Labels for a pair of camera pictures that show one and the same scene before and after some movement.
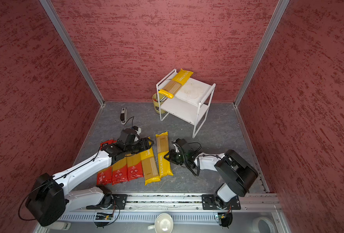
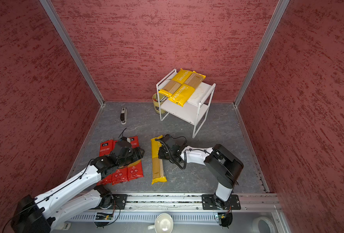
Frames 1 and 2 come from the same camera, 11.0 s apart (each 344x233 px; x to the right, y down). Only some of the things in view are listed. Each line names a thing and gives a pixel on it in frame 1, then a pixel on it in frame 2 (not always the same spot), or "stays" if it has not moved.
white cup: [163, 224] stays
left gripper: [145, 145] → [135, 152]
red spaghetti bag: [119, 172] stays
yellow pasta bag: [163, 149] → [181, 96]
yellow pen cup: [155, 99] stays
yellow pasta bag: [149, 167] → [157, 163]
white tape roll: [255, 223] stays
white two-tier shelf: [190, 103] stays
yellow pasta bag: [175, 85] stays
